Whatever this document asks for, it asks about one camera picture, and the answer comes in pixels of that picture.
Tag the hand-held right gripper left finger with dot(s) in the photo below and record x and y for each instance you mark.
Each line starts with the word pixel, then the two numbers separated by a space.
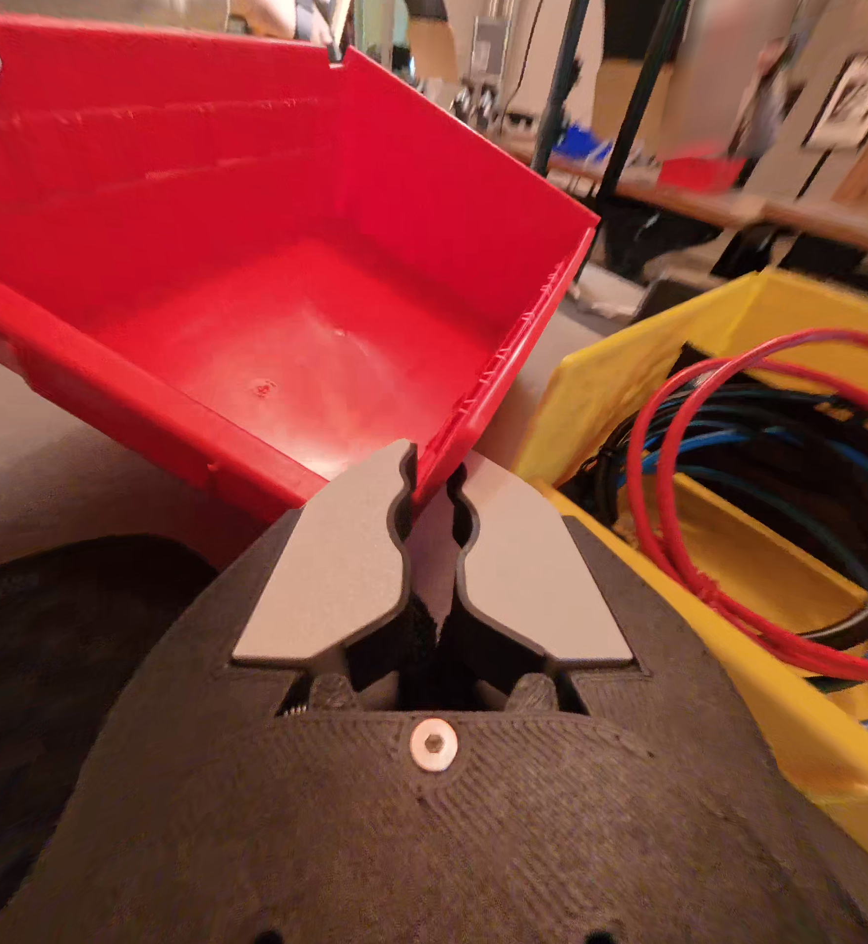
pixel 331 575

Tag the dark honeycomb seat cushion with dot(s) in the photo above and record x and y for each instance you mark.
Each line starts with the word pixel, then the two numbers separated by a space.
pixel 50 664

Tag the black light stand pole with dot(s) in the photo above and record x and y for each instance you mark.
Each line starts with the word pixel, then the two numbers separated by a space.
pixel 561 74

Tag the black pole with round disc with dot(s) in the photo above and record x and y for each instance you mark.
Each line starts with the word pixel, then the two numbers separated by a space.
pixel 644 96

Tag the framed black white marker sign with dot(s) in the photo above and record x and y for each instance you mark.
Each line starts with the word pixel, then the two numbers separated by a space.
pixel 854 96

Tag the red plastic bin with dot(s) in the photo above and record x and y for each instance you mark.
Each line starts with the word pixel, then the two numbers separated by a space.
pixel 294 332

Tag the small blue bin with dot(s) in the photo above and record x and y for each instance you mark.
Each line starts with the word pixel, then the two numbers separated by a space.
pixel 581 144

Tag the red box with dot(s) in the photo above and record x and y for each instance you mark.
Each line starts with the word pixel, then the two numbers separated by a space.
pixel 699 173

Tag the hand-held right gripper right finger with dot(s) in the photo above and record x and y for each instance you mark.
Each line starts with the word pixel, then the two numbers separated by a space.
pixel 544 582

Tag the long wooden work table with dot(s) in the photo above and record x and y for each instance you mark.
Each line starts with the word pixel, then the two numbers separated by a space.
pixel 788 214

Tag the yellow plastic bin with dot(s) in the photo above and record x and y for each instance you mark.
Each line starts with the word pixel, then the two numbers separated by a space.
pixel 810 752

